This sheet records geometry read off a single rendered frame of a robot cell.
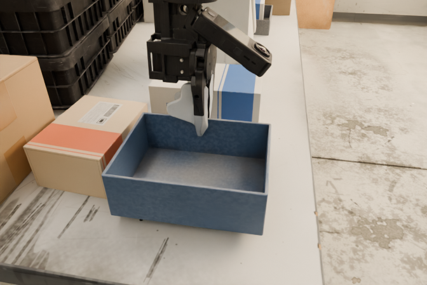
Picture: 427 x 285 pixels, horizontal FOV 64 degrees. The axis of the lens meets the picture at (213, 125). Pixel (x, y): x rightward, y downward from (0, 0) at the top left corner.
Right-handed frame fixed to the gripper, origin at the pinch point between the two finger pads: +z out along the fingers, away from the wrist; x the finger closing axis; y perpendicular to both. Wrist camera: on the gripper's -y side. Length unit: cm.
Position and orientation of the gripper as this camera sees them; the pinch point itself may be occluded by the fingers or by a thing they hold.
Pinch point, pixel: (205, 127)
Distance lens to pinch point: 52.6
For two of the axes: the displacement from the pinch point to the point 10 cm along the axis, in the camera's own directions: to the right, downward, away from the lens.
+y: -9.8, -1.1, 1.6
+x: -1.9, 4.7, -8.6
